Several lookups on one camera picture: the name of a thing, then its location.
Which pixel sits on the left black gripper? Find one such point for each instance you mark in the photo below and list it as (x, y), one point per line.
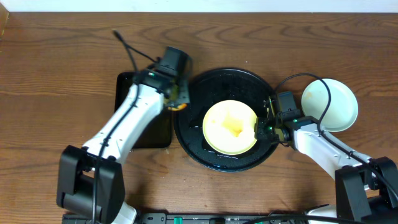
(180, 94)

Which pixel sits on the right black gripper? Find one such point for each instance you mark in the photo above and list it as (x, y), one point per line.
(260, 130)

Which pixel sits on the yellow green scrub sponge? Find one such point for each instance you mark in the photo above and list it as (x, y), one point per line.
(177, 107)

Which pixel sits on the pale yellow plate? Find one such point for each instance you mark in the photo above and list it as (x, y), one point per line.
(228, 127)

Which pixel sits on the light blue plate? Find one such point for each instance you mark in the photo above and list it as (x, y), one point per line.
(343, 110)

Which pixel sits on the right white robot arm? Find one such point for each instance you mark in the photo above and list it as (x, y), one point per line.
(365, 188)

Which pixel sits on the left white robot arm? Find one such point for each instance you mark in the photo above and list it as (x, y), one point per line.
(90, 178)

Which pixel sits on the rectangular black tray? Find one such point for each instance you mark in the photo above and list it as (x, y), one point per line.
(158, 133)

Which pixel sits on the round black tray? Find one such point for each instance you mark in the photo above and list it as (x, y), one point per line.
(212, 87)

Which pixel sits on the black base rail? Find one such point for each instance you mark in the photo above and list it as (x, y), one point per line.
(163, 218)

